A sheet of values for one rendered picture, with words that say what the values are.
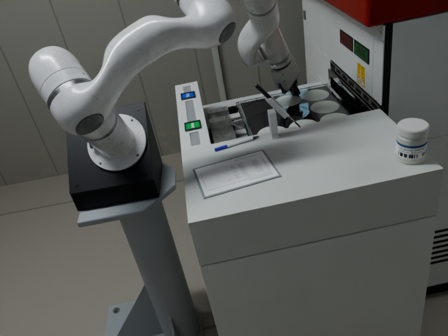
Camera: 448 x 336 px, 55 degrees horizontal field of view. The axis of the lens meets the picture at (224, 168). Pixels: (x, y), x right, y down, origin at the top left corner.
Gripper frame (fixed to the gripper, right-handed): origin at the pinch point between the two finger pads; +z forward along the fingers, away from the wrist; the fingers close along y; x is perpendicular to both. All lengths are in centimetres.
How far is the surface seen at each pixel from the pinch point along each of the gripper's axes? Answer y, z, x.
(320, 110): 6.2, -0.6, 15.3
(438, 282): 22, 81, 56
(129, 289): 100, 55, -62
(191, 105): 27.7, -16.8, -23.0
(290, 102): 5.6, -0.3, 1.7
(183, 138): 44, -25, -6
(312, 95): -1.8, 3.1, 5.9
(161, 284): 86, 17, -14
